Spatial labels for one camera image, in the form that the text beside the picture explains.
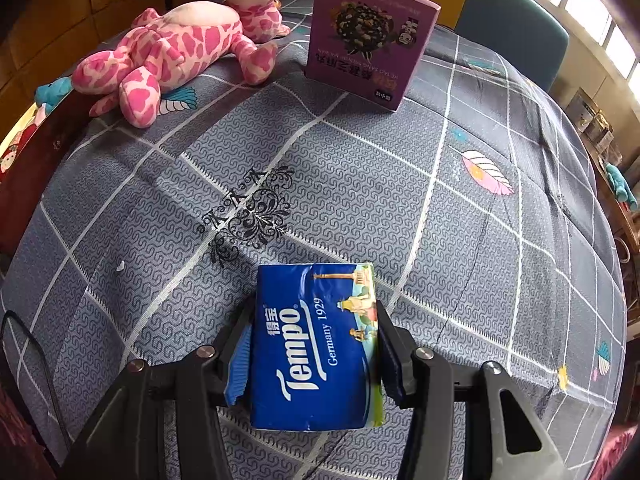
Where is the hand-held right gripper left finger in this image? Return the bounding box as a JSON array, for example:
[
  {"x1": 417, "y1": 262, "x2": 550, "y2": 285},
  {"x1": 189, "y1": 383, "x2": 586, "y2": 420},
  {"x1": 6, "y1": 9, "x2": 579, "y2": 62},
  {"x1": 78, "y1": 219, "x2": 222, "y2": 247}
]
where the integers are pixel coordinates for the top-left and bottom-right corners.
[{"x1": 57, "y1": 305, "x2": 258, "y2": 480}]

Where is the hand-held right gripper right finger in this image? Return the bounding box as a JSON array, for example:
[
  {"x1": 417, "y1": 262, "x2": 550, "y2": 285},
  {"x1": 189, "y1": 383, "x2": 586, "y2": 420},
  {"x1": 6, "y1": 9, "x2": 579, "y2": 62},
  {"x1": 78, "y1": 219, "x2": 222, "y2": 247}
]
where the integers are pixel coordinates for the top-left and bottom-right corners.
[{"x1": 374, "y1": 300, "x2": 573, "y2": 480}]

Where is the blue tissue pack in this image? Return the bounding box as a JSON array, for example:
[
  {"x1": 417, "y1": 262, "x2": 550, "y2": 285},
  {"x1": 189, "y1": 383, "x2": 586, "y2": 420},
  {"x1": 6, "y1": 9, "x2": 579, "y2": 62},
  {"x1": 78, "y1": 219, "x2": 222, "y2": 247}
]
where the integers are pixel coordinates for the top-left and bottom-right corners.
[{"x1": 248, "y1": 261, "x2": 386, "y2": 432}]

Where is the blue teddy bear pink dress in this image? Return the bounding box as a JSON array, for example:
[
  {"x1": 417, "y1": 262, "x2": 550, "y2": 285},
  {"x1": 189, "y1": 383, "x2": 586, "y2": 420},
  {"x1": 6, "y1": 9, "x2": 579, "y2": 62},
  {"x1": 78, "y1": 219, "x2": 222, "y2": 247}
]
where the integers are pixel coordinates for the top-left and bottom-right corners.
[{"x1": 35, "y1": 77, "x2": 73, "y2": 113}]

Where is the patterned red clothing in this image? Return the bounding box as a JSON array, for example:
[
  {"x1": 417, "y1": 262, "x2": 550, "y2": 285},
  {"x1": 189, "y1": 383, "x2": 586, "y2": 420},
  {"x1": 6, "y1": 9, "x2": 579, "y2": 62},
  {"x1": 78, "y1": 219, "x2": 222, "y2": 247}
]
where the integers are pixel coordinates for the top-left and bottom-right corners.
[{"x1": 0, "y1": 385, "x2": 56, "y2": 480}]

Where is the wooden side desk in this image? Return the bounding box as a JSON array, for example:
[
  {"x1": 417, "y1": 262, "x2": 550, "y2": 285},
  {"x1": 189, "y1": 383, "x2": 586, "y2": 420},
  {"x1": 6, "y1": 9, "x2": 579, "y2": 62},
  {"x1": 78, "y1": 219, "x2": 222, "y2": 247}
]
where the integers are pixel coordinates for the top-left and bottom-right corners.
[{"x1": 585, "y1": 150, "x2": 640, "y2": 256}]

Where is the teal plush toy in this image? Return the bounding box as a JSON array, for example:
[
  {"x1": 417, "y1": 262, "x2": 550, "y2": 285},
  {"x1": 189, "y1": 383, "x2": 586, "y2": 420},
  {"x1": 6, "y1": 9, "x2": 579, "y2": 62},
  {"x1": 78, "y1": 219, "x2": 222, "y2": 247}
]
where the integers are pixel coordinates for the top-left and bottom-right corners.
[{"x1": 605, "y1": 162, "x2": 637, "y2": 211}]

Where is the purple cardboard box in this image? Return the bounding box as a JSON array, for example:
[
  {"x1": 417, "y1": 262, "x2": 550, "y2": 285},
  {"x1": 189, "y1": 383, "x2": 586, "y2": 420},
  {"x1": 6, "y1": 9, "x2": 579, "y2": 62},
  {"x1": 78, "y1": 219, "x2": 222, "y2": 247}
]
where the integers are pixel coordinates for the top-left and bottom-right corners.
[{"x1": 305, "y1": 0, "x2": 442, "y2": 112}]

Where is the pink spotted plush toy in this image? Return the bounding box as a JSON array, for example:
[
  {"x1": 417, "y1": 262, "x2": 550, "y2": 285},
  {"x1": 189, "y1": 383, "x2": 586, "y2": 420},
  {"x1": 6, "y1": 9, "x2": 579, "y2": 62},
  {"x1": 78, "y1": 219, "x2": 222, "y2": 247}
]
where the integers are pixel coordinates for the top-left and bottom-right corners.
[{"x1": 71, "y1": 0, "x2": 291, "y2": 128}]

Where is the grey yellow blue headboard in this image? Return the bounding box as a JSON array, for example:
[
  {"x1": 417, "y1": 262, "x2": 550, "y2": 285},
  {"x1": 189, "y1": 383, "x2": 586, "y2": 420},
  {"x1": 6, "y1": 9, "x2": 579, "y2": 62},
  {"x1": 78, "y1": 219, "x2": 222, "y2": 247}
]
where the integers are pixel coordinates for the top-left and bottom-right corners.
[{"x1": 350, "y1": 0, "x2": 571, "y2": 93}]

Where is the wooden wardrobe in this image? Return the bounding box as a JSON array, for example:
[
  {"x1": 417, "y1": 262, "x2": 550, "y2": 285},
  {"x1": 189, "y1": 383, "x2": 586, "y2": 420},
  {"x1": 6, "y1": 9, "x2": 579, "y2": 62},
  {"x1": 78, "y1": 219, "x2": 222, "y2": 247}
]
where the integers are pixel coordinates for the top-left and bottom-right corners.
[{"x1": 0, "y1": 0, "x2": 241, "y2": 76}]

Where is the black cable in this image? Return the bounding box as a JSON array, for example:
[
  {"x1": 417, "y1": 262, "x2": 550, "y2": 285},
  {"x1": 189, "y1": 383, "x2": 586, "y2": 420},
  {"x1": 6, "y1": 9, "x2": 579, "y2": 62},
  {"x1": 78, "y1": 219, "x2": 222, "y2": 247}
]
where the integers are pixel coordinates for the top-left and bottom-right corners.
[{"x1": 0, "y1": 311, "x2": 71, "y2": 453}]

